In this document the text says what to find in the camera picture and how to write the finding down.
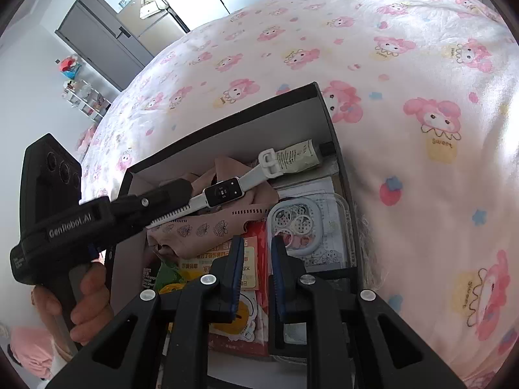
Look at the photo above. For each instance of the white cream tube black cap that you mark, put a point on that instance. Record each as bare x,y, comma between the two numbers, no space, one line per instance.
296,154

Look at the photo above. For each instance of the red sticker pack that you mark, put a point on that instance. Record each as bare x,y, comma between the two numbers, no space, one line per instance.
257,251

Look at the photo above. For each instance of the white shelf rack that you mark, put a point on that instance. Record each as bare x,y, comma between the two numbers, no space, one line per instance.
87,101

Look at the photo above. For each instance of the green packet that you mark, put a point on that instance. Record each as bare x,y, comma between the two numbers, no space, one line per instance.
170,275

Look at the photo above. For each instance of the grey wardrobe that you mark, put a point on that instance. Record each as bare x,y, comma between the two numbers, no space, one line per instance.
97,36

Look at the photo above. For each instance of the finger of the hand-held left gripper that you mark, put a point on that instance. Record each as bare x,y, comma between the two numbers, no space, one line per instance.
150,210

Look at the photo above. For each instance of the red and blue plush toy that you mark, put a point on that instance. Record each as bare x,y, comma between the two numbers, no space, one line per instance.
69,67

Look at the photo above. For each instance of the pink cloth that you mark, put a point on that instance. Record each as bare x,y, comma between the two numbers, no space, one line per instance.
28,344

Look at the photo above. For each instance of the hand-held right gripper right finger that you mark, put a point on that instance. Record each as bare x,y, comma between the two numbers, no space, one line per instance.
277,275

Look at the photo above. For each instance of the person's left hand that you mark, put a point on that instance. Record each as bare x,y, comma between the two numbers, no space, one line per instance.
95,304

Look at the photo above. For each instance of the white handbag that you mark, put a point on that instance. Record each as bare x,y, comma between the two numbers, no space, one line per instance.
153,6

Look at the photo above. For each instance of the white printed paper sheet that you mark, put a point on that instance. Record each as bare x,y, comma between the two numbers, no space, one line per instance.
316,190

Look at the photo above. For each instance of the pink cartoon printed blanket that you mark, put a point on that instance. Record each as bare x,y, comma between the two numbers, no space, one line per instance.
405,69

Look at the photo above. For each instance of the cartoon figure sticker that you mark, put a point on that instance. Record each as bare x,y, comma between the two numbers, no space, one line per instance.
253,316

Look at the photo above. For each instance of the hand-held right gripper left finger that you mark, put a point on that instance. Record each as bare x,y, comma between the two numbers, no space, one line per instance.
237,275

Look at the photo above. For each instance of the white smart watch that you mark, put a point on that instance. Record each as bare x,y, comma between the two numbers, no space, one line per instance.
221,191

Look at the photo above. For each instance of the clear phone case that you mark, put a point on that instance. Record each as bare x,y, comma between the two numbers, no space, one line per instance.
300,223

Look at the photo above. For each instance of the black cardboard box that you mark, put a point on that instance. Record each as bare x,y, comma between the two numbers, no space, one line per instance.
227,137

